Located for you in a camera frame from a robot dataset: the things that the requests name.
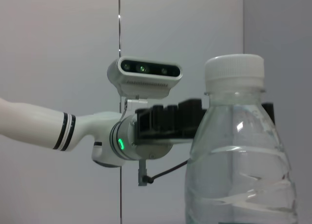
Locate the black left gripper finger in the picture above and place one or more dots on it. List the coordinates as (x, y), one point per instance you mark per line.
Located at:
(269, 113)

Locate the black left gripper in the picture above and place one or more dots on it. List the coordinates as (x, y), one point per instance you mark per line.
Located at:
(156, 124)

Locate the clear green-label water bottle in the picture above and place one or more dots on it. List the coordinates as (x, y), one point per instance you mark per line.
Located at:
(239, 160)

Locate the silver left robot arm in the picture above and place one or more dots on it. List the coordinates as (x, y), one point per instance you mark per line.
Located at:
(36, 121)

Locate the black silver wrist camera housing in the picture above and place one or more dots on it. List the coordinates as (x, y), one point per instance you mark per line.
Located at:
(143, 82)

